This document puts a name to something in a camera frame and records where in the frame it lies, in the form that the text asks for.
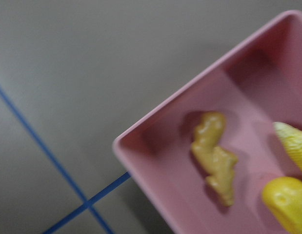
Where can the tan toy ginger root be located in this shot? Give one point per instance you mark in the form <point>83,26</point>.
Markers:
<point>215,160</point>

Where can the yellow toy corn cob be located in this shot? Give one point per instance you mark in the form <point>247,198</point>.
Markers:
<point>291,140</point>

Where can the yellow toy potato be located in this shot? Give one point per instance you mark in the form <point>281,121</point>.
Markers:
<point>283,197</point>

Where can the pink plastic bin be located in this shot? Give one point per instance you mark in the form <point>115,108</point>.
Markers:
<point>253,85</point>

